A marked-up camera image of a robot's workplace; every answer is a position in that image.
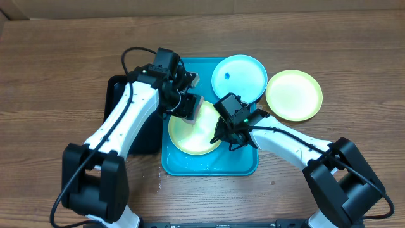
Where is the light blue plate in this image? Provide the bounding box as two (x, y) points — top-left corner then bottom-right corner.
(211, 54), (268, 104)

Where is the yellow plate with blue stain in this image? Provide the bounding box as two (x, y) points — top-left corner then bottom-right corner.
(265, 70), (323, 122)

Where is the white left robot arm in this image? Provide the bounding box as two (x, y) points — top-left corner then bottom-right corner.
(50, 64), (203, 227)

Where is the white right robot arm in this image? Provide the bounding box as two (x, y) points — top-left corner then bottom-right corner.
(212, 108), (387, 227)

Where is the teal plastic tray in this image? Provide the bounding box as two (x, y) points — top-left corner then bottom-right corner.
(161, 57), (259, 176)

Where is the black rectangular water tray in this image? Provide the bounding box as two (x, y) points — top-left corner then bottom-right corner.
(103, 75), (163, 155)

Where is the cardboard backdrop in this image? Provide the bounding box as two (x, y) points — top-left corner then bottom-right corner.
(1, 0), (404, 20)

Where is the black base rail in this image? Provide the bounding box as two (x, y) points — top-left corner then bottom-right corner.
(139, 219), (310, 228)

